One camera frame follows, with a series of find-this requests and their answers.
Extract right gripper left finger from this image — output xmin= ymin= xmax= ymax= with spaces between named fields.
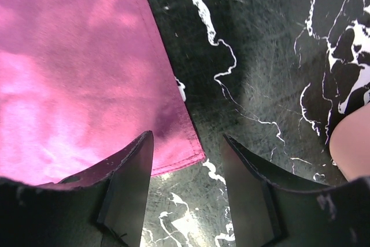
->
xmin=57 ymin=130 xmax=154 ymax=247

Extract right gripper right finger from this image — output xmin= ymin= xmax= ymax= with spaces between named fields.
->
xmin=221 ymin=135 xmax=325 ymax=246

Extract magenta cloth napkin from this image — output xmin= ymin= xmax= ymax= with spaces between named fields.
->
xmin=1 ymin=0 xmax=205 ymax=185

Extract pink compartment tray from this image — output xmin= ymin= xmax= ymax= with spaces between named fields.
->
xmin=329 ymin=105 xmax=370 ymax=181

